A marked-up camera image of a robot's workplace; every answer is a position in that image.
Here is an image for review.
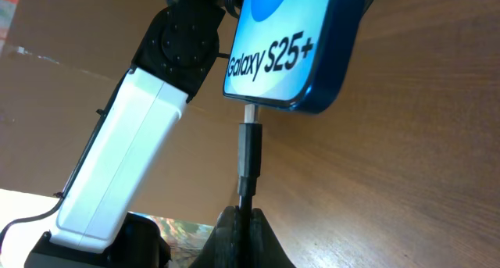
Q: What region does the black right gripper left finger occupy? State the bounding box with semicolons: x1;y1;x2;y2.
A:
189;206;240;268

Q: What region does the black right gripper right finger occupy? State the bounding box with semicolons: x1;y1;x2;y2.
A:
249;208;295;268

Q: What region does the black USB charging cable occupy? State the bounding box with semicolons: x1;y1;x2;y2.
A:
236;103;263;268

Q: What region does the blue Galaxy smartphone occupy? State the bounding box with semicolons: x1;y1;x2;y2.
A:
223;0;367;114

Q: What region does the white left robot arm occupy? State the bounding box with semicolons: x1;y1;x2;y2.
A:
25;0;244;268

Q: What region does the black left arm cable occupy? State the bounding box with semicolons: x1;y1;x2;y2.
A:
0;109;109;253

